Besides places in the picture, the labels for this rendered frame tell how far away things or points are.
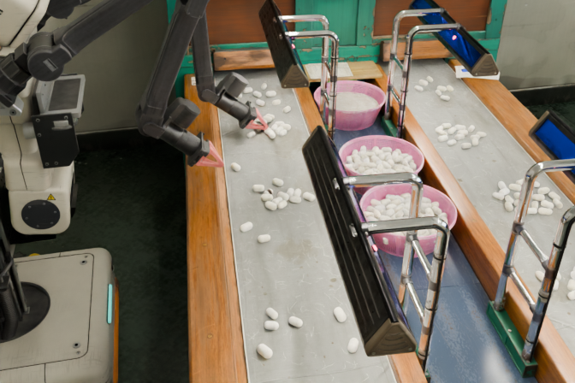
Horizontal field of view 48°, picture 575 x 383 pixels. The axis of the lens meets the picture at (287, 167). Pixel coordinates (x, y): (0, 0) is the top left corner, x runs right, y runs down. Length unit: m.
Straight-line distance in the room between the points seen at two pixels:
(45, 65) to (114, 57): 1.91
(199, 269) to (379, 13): 1.44
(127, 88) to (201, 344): 2.28
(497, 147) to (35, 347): 1.61
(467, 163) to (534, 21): 2.07
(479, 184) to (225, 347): 0.97
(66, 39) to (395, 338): 0.99
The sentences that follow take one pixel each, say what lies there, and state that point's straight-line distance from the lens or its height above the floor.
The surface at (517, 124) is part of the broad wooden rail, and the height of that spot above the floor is 0.76.
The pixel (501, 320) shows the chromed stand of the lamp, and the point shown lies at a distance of 1.61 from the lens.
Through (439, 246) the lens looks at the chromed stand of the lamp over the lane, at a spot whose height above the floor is 1.06.
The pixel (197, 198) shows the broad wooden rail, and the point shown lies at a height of 0.76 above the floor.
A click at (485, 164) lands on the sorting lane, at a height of 0.74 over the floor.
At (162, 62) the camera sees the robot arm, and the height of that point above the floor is 1.19.
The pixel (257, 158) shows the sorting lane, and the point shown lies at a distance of 2.05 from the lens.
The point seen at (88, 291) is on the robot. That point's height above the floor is 0.28.
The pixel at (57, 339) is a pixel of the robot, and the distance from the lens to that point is 2.20.
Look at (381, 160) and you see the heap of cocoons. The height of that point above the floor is 0.73.
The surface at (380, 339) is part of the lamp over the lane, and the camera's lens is 1.01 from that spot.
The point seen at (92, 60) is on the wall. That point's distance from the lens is 3.47.
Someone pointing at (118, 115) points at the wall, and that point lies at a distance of 3.60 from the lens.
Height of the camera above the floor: 1.81
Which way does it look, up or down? 32 degrees down
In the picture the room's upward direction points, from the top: straight up
